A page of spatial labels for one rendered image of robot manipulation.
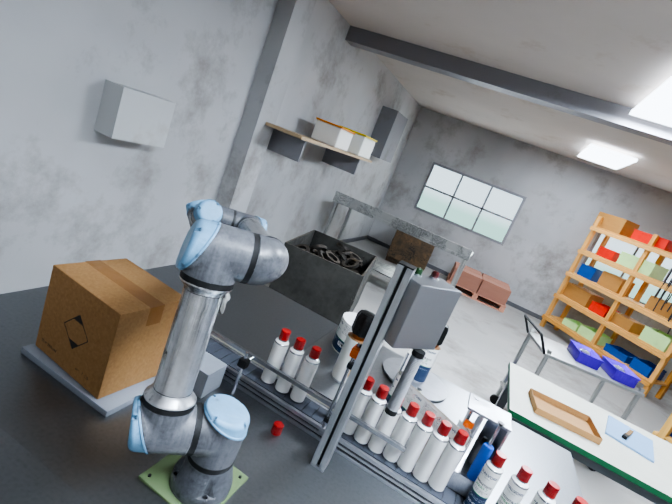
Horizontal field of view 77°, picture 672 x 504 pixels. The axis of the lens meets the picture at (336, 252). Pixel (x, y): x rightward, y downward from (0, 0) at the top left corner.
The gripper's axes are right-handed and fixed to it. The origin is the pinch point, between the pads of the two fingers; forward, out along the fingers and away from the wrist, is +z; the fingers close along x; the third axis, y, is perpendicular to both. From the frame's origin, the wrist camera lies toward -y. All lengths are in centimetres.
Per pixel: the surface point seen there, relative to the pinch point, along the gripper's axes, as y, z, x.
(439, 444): 4, 53, -58
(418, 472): 5, 61, -50
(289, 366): 10.7, 24.3, -14.2
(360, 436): 7, 49, -34
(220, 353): 16.1, 17.1, 13.3
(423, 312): -7, 11, -63
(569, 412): 139, 113, -118
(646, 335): 583, 225, -322
